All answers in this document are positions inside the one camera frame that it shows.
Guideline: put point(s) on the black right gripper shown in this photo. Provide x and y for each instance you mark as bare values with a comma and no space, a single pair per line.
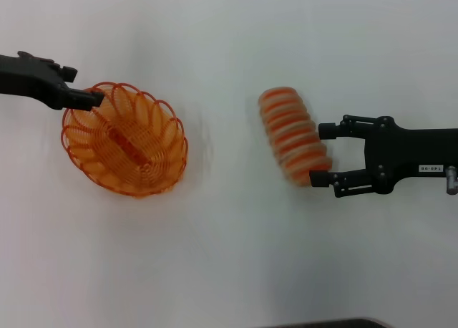
411,156

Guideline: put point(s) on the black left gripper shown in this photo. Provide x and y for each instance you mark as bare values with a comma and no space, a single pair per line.
32,82

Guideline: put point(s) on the orange striped bread loaf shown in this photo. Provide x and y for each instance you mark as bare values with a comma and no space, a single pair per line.
295,138

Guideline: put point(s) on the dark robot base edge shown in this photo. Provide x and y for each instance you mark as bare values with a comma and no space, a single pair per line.
331,323

